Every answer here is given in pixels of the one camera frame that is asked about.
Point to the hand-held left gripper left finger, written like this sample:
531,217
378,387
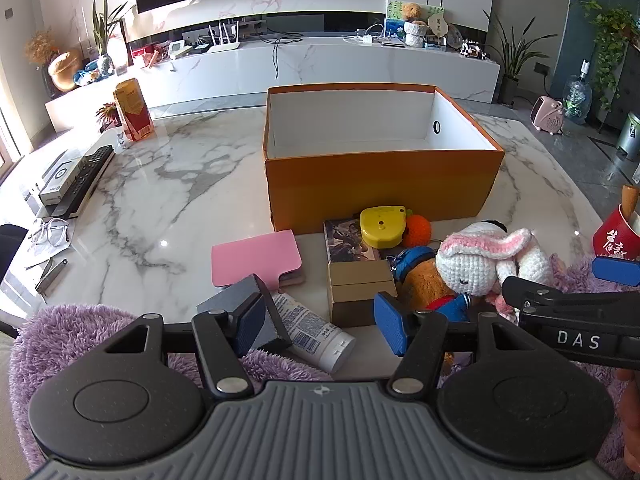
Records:
251,322

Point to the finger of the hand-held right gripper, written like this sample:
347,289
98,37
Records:
617,270
525,292

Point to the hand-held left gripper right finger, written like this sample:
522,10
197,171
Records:
392,325

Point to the dark grey gift box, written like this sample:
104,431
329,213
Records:
235,307

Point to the bear plush blue outfit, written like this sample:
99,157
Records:
425,287

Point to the white crochet bunny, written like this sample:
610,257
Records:
475,265

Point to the white lotion tube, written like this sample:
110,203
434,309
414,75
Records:
312,332

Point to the pink wallet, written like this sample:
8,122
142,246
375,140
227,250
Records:
255,260

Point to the white black round plush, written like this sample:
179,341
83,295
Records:
492,223

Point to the orange crochet tangerine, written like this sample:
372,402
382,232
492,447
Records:
420,231

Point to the yellow plastic case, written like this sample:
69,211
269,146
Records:
382,227

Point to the orange cardboard box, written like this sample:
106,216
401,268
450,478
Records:
380,190

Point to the person's right hand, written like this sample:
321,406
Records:
631,410

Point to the red cup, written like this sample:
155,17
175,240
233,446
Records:
617,235

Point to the metal trash can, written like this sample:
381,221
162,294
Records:
631,135

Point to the pink heater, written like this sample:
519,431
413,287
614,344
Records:
547,115

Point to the water jug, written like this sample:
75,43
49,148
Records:
577,95

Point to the purple fuzzy blanket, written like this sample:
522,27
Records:
65,330

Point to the metal nail clipper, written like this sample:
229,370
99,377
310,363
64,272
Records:
50,275

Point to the black remote control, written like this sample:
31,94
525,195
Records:
90,175

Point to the eyeglasses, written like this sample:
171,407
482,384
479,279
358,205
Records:
47,232

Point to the clear plastic wrapper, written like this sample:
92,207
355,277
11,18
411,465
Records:
120,141

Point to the hanging vine plant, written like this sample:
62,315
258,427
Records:
610,45

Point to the potted leafy plant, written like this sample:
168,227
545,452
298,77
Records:
510,65

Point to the white device box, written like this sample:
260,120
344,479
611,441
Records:
60,180

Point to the orange drink bottle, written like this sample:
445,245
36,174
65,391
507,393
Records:
132,110

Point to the cow figurine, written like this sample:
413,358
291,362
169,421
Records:
470,50

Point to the small red plant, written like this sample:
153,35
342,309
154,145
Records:
107,115

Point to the black chair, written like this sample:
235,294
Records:
11,242

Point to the white marble TV cabinet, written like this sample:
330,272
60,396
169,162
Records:
325,67

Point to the white router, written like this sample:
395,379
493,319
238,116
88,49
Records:
223,46

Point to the wooden fan ornament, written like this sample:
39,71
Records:
440,26

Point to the white thermometer display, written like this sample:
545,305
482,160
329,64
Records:
177,49

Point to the small painting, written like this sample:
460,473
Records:
395,20

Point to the small teddy bear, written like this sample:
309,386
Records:
412,11

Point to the golden vase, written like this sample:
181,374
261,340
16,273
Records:
65,70

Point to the green plant in vase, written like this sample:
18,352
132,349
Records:
102,35

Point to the dried flower bunch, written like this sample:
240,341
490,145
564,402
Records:
40,45

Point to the picture frame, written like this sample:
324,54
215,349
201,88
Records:
121,42

